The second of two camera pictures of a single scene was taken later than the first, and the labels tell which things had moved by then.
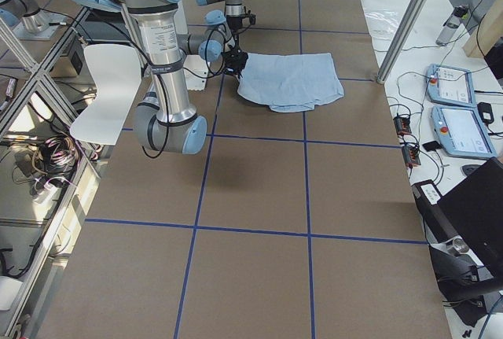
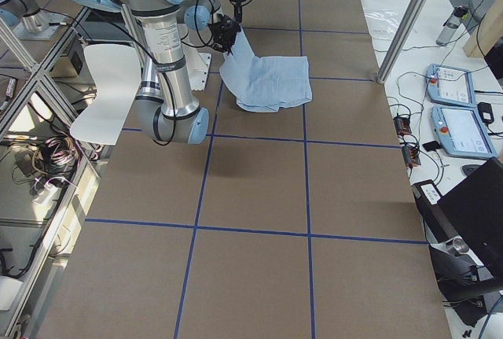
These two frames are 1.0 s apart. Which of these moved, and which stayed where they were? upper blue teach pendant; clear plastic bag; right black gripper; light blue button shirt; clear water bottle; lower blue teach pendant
Moved: right black gripper; light blue button shirt
Stayed: clear plastic bag; clear water bottle; upper blue teach pendant; lower blue teach pendant
